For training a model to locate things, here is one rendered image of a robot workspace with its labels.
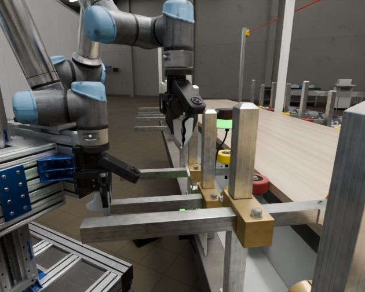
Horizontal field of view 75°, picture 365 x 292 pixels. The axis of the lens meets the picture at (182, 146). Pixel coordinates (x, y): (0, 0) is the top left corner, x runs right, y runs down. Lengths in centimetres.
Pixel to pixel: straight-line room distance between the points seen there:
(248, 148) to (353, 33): 1253
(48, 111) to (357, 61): 1260
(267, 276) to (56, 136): 88
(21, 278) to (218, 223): 104
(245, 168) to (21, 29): 61
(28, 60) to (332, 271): 72
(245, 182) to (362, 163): 27
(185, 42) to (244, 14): 1285
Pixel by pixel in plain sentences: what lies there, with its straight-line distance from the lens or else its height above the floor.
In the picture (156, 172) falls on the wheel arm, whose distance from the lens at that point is 91.
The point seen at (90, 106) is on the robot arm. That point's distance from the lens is 59.
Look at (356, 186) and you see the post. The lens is 22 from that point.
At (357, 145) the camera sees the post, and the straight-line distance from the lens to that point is 22.
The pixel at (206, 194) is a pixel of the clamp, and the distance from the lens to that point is 69.
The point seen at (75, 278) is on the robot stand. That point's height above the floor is 21.
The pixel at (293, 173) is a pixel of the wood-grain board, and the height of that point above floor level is 90.
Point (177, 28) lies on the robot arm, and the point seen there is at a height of 130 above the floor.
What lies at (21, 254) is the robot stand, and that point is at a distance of 127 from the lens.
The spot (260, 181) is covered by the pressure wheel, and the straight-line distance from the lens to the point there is 72.
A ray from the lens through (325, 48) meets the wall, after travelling 1279.
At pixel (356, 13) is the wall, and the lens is 1303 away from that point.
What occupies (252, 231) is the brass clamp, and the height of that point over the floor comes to 95.
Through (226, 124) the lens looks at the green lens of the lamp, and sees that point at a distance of 67.
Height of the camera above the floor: 119
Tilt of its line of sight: 16 degrees down
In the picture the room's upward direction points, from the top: straight up
